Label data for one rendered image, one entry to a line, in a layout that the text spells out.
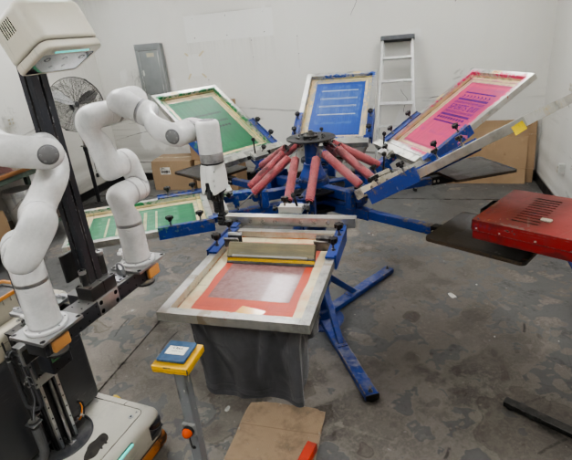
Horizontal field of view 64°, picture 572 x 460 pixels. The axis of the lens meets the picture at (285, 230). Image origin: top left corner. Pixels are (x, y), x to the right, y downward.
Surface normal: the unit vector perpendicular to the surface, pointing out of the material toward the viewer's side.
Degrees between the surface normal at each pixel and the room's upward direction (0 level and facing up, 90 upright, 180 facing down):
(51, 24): 64
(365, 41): 90
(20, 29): 90
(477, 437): 0
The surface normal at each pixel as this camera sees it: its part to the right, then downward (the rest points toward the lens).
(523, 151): -0.27, 0.20
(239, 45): -0.26, 0.40
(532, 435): -0.08, -0.91
